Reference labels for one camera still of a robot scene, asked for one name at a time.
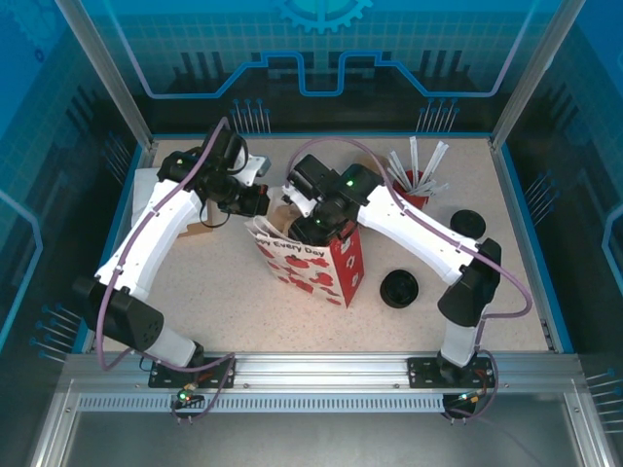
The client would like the red and white paper bag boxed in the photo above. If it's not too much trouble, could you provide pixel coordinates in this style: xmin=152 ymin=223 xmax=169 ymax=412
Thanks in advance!
xmin=242 ymin=213 xmax=364 ymax=309

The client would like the brown cardboard box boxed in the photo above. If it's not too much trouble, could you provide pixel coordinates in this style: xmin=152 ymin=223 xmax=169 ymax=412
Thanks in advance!
xmin=177 ymin=201 xmax=218 ymax=238

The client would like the red straw holder cup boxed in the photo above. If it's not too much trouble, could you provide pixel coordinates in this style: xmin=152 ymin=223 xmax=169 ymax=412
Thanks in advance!
xmin=388 ymin=169 xmax=430 ymax=209

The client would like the white paper napkin stack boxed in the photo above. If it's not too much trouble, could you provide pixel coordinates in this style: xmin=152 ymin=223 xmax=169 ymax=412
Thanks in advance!
xmin=130 ymin=167 xmax=165 ymax=234

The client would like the small connector with LED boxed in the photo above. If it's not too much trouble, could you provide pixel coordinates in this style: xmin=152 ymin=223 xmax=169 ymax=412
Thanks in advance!
xmin=175 ymin=386 xmax=204 ymax=409
xmin=455 ymin=388 xmax=484 ymax=409

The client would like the grey metal lower panel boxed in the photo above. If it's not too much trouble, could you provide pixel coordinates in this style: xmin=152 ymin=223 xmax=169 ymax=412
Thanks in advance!
xmin=28 ymin=411 xmax=614 ymax=467

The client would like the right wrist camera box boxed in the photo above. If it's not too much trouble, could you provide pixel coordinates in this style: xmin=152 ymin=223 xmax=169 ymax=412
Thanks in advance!
xmin=280 ymin=180 xmax=318 ymax=219

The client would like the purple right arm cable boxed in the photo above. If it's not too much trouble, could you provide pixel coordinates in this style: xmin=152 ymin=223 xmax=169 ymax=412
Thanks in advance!
xmin=286 ymin=137 xmax=534 ymax=425

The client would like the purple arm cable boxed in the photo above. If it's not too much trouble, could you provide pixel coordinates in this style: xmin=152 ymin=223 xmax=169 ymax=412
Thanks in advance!
xmin=96 ymin=116 xmax=238 ymax=425
xmin=286 ymin=137 xmax=534 ymax=425

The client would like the aluminium frame post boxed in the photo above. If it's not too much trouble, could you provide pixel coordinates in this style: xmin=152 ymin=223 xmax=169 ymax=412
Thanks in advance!
xmin=490 ymin=0 xmax=570 ymax=151
xmin=55 ymin=0 xmax=158 ymax=150

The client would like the aluminium mounting rail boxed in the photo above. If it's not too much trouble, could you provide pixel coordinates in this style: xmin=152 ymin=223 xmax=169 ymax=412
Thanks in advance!
xmin=60 ymin=351 xmax=583 ymax=396

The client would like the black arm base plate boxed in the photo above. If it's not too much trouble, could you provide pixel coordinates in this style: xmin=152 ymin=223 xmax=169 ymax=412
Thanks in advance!
xmin=148 ymin=356 xmax=238 ymax=390
xmin=406 ymin=356 xmax=497 ymax=390

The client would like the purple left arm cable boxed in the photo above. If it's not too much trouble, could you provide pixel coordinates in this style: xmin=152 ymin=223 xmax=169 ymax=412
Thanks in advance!
xmin=96 ymin=116 xmax=238 ymax=425

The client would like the slotted grey cable duct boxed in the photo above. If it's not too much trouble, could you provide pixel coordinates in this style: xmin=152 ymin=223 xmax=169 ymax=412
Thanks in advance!
xmin=76 ymin=394 xmax=447 ymax=414

